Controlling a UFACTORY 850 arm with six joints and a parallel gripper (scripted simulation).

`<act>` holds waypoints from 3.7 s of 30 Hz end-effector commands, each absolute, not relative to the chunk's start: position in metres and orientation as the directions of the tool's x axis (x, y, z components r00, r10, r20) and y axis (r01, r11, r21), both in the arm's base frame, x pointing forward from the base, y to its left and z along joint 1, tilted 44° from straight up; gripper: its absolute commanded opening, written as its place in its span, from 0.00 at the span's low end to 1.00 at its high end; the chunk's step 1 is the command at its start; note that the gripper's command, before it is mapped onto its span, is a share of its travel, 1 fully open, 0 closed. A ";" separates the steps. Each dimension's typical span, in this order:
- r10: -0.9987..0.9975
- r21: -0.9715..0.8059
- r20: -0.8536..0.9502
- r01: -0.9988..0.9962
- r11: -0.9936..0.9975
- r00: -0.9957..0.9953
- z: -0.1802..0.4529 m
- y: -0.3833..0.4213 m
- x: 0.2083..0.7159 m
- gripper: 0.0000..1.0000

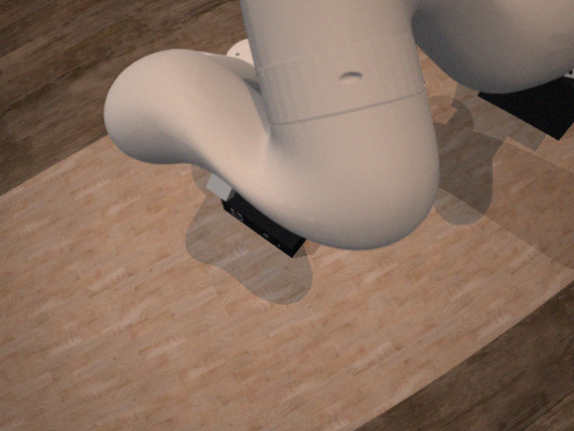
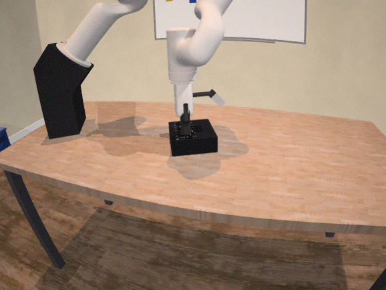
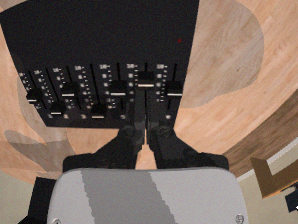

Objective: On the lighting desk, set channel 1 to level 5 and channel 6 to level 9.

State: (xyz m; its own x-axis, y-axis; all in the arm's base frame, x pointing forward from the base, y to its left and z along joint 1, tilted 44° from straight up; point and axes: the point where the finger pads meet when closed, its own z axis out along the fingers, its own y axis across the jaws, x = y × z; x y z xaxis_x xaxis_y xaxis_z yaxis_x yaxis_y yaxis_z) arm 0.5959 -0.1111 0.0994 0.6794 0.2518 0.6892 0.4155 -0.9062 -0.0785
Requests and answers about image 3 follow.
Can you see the black lighting desk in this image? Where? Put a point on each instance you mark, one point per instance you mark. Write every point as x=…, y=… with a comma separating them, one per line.
x=68, y=52

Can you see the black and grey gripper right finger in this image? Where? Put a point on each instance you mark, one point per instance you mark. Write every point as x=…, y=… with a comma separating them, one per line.
x=174, y=152

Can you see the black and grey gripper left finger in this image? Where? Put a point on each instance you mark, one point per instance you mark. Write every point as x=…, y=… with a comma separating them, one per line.
x=121, y=151

